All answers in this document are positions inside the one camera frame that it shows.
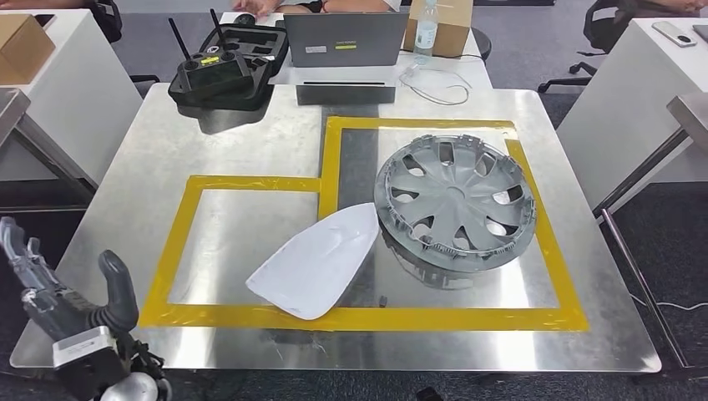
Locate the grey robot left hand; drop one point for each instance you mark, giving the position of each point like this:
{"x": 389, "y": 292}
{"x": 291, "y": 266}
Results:
{"x": 61, "y": 310}

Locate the white plastic panel part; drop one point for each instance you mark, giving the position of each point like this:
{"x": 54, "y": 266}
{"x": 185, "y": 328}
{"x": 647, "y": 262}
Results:
{"x": 315, "y": 265}

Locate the steel workbench table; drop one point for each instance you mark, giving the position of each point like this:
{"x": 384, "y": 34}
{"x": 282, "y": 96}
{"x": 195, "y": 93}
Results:
{"x": 691, "y": 113}
{"x": 11, "y": 108}
{"x": 138, "y": 155}

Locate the brown cardboard box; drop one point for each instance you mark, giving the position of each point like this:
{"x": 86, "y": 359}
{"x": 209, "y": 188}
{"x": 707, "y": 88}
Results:
{"x": 22, "y": 50}
{"x": 456, "y": 27}

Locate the yellow table tape squares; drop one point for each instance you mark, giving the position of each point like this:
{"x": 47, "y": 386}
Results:
{"x": 332, "y": 320}

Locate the black remote controller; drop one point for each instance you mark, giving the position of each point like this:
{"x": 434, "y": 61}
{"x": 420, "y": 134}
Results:
{"x": 215, "y": 75}

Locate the black office chair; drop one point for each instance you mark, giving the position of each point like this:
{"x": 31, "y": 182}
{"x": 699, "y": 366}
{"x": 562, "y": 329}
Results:
{"x": 108, "y": 16}

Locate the black plastic case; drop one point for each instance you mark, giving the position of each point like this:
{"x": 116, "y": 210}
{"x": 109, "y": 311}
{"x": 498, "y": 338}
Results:
{"x": 265, "y": 44}

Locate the person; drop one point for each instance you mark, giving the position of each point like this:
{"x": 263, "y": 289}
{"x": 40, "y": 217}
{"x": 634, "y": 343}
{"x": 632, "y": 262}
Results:
{"x": 680, "y": 5}
{"x": 254, "y": 5}

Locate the grey open laptop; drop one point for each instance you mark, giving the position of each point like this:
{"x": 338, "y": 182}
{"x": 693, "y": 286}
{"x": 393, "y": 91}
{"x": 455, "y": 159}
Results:
{"x": 345, "y": 39}

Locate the silver wheel hubcap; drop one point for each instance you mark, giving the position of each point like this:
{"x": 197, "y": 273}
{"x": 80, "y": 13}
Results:
{"x": 459, "y": 199}

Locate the clear water bottle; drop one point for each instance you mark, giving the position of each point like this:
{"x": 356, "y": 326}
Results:
{"x": 426, "y": 33}

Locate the black round stool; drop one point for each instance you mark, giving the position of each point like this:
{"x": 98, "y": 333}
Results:
{"x": 482, "y": 44}

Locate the black office chair base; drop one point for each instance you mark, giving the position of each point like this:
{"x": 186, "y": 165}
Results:
{"x": 600, "y": 27}

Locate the grey smartphone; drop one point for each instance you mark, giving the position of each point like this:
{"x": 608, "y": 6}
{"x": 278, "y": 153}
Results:
{"x": 675, "y": 34}

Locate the dark grey laptop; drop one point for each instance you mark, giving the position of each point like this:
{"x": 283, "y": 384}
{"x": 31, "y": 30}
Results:
{"x": 701, "y": 32}

